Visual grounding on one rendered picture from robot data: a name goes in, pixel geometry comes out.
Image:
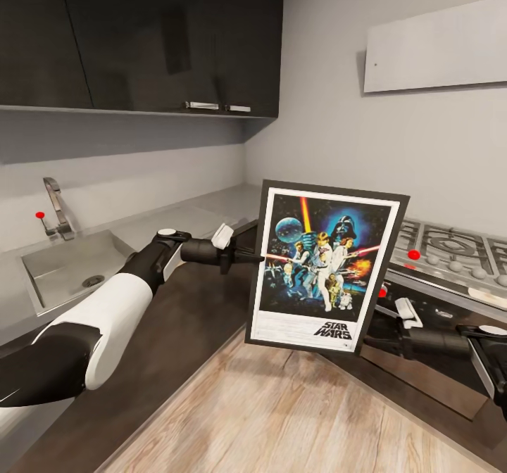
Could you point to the oven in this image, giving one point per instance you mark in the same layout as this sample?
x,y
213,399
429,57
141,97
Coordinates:
x,y
450,389

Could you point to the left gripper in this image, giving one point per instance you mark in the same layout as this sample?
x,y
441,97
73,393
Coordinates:
x,y
208,254

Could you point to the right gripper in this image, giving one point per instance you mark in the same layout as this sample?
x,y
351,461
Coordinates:
x,y
426,340

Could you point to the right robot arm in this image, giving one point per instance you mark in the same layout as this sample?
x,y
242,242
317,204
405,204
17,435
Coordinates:
x,y
485,346

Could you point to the poster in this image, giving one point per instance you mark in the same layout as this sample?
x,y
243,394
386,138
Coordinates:
x,y
327,250

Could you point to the cabinet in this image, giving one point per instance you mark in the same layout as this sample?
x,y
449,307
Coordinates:
x,y
40,67
191,58

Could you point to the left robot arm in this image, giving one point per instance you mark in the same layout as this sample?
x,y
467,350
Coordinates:
x,y
80,350

